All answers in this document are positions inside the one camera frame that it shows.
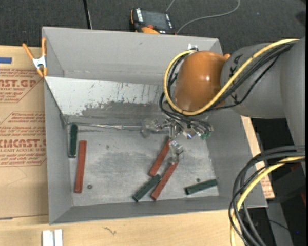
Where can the grey metal bin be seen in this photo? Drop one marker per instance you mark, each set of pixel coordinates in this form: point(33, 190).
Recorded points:
point(123, 168)

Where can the dark green flat block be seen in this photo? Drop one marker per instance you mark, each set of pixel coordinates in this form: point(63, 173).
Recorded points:
point(201, 186)
point(146, 188)
point(73, 140)

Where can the brown cardboard board red print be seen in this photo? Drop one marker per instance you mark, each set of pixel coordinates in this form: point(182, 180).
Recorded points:
point(18, 178)

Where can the red-brown flat block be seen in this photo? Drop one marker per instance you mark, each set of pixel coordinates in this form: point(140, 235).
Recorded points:
point(165, 181)
point(80, 166)
point(159, 159)

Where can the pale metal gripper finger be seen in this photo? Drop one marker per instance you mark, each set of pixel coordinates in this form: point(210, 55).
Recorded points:
point(176, 150)
point(151, 127)

